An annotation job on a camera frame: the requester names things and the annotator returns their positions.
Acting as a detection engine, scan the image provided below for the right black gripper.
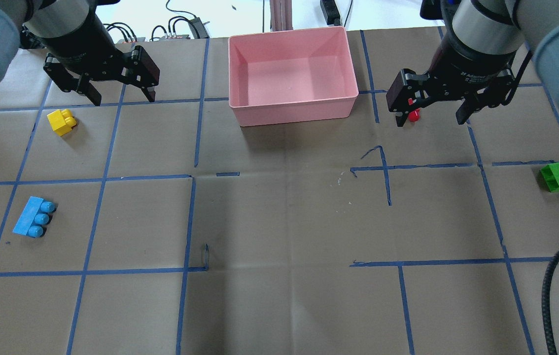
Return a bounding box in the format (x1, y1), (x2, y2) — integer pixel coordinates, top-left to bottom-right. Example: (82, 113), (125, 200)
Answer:
(387, 35), (519, 127)

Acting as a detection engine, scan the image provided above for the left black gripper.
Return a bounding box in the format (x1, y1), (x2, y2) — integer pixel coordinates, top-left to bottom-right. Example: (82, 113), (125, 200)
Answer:
(44, 10), (160, 107)

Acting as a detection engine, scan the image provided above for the red toy block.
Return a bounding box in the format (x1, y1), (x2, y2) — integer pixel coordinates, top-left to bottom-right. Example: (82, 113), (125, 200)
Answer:
(408, 98), (421, 123)

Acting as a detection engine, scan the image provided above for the yellow toy block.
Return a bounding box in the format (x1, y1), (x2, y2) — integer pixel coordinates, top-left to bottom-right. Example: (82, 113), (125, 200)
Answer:
(47, 108), (77, 137)

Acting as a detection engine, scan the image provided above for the blue toy block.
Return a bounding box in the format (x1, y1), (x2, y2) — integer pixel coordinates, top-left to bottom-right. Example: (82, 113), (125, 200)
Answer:
(13, 196), (57, 238)

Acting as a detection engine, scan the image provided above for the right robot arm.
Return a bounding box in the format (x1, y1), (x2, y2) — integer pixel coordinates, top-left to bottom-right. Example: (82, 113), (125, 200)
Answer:
(386, 0), (559, 127)

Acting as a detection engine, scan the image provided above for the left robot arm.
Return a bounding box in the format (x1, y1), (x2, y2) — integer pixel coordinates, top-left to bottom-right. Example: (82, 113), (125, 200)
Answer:
(0, 0), (160, 106)

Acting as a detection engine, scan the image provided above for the pink plastic box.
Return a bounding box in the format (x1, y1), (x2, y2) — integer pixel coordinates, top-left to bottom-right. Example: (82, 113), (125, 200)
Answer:
(228, 26), (359, 127)

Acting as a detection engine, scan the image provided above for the grey usb hub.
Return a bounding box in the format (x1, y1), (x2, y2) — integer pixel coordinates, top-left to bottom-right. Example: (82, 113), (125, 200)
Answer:
(149, 25), (192, 42)
(104, 22), (139, 43)

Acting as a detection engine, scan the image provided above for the black power adapter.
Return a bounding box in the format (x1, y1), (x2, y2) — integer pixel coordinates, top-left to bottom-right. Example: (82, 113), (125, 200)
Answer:
(188, 17), (210, 39)

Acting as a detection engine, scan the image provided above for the black power strip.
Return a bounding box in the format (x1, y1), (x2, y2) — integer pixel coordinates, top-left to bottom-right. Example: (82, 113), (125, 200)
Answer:
(319, 0), (341, 26)

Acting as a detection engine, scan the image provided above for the aluminium frame post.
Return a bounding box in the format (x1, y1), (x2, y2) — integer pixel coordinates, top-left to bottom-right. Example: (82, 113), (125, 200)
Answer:
(270, 0), (293, 32)

